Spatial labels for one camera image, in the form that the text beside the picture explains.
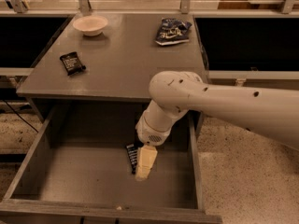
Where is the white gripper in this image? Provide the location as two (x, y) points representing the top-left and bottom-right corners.
(135, 117), (170, 181)

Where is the dark blue rxbar wrapper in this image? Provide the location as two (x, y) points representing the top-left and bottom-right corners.
(126, 144), (138, 175)

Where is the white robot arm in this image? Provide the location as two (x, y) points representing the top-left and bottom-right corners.
(135, 71), (299, 181)

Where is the grey open top drawer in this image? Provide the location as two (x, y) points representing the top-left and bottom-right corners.
(0, 102), (222, 224)

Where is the grey cabinet with counter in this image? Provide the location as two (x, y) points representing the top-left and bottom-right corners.
(17, 13), (207, 142)

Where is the black snack bar wrapper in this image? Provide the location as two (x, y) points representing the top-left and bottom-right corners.
(60, 51), (86, 76)

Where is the blue chip bag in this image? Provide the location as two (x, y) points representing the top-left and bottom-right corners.
(155, 18), (192, 46)

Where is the white ceramic bowl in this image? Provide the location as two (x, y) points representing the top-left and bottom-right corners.
(73, 15), (108, 36)

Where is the black cable on floor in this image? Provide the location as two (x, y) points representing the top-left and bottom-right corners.
(0, 98), (39, 134)

